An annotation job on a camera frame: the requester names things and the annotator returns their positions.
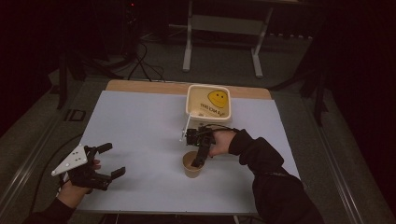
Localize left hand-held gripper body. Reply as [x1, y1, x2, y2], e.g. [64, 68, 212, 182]
[50, 143, 112, 191]

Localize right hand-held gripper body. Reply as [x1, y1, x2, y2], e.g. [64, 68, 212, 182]
[179, 113, 217, 147]

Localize brown paper cup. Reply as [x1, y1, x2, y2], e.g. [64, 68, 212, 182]
[181, 150, 206, 179]

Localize person's right hand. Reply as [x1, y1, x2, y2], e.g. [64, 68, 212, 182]
[208, 130, 237, 158]

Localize person's left hand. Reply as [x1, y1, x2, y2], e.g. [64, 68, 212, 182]
[57, 159, 103, 209]

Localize cream smiley face container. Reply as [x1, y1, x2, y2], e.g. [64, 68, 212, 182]
[185, 84, 233, 123]

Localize white table mat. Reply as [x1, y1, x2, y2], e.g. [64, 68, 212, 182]
[76, 90, 302, 217]

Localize floor socket plate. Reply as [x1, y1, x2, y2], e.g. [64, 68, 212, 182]
[64, 108, 87, 122]

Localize wooden table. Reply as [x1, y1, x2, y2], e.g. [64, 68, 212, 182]
[105, 78, 273, 101]

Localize black stand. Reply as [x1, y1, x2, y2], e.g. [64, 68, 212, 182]
[56, 50, 88, 110]
[299, 60, 331, 127]

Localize grey metal stand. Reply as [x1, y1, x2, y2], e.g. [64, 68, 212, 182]
[182, 0, 276, 79]

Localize dark equipment with red light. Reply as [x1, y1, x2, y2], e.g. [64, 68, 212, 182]
[121, 0, 140, 62]

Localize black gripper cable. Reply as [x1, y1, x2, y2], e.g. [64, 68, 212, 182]
[204, 123, 241, 134]
[29, 133, 84, 217]

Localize black floor cables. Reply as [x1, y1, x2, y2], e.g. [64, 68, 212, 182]
[126, 40, 166, 83]

